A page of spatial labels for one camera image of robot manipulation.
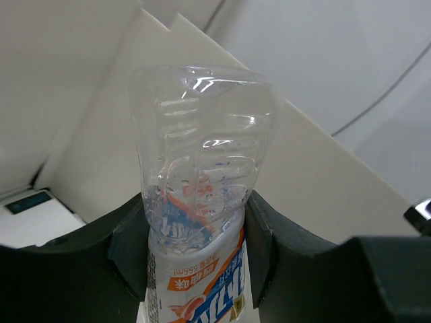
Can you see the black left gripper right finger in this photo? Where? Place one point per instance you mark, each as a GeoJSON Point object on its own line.
{"type": "Point", "coordinates": [297, 276]}

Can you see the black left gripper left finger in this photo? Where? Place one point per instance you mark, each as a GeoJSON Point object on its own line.
{"type": "Point", "coordinates": [97, 273]}

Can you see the white octagonal plastic bin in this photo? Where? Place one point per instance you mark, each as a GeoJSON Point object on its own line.
{"type": "Point", "coordinates": [305, 175]}

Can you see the blue label sticker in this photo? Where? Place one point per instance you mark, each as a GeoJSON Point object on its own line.
{"type": "Point", "coordinates": [28, 202]}

